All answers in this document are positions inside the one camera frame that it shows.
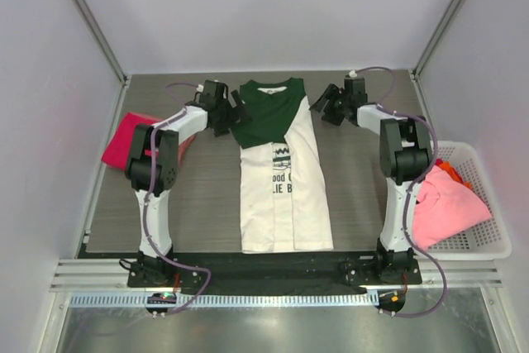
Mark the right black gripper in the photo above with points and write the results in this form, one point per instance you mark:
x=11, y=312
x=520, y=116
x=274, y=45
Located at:
x=329, y=93

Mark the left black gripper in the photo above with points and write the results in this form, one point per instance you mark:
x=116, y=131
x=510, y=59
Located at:
x=221, y=128

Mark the white green printed t-shirt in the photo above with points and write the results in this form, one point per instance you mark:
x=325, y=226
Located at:
x=283, y=202

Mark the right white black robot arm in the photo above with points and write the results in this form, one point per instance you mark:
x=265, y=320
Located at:
x=405, y=157

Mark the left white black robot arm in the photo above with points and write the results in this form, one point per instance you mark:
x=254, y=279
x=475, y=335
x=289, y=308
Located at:
x=152, y=168

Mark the folded salmon t-shirt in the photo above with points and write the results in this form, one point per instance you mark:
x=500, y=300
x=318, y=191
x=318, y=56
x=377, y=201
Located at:
x=184, y=146

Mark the folded magenta t-shirt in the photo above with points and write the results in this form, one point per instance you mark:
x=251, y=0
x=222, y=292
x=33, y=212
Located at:
x=116, y=153

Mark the orange t-shirt in basket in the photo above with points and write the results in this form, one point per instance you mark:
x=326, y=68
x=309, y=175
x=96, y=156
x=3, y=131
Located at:
x=453, y=173

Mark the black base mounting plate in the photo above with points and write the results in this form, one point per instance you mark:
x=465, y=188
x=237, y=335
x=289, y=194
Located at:
x=290, y=274

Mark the pink t-shirt in basket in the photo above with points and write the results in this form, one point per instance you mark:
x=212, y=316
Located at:
x=445, y=208

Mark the white plastic laundry basket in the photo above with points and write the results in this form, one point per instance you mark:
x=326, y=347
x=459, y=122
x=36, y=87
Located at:
x=486, y=241

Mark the white slotted cable duct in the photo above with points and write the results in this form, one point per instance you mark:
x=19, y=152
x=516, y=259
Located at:
x=168, y=300

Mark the aluminium front rail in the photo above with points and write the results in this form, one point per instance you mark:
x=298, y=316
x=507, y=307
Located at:
x=94, y=275

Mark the left aluminium frame post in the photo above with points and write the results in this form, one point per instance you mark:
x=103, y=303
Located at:
x=100, y=39

